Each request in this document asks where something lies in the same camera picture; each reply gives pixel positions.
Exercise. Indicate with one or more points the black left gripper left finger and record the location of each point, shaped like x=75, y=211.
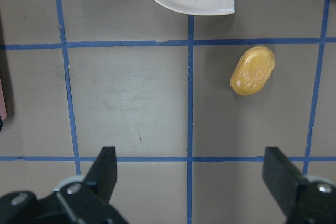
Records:
x=87, y=200

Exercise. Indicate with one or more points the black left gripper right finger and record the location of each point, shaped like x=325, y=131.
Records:
x=301, y=198

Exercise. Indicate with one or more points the yellow potato-shaped trash piece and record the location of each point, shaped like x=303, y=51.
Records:
x=253, y=70

